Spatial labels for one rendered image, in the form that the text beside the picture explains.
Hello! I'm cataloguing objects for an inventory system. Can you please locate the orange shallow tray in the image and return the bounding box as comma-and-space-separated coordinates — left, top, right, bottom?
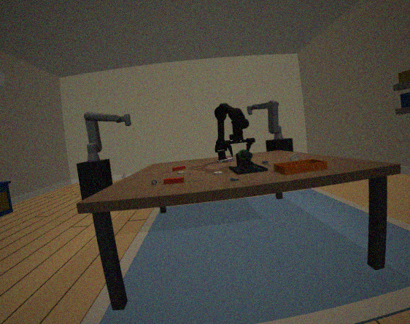
274, 159, 327, 175

